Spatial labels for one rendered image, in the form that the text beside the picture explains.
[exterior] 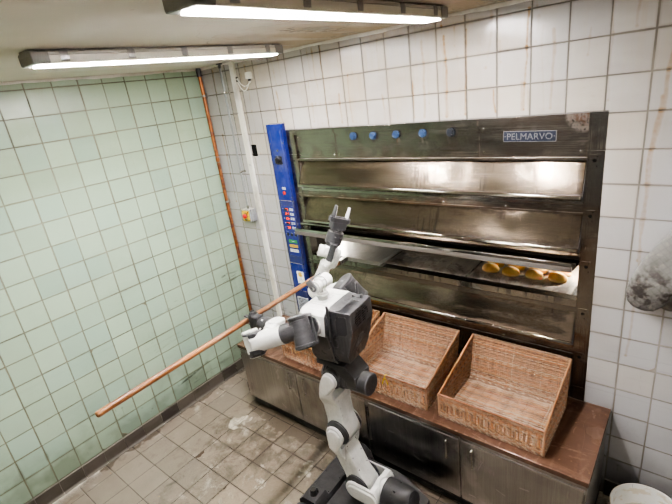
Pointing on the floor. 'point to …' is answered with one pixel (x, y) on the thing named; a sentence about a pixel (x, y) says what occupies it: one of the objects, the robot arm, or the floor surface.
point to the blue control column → (287, 195)
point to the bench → (447, 441)
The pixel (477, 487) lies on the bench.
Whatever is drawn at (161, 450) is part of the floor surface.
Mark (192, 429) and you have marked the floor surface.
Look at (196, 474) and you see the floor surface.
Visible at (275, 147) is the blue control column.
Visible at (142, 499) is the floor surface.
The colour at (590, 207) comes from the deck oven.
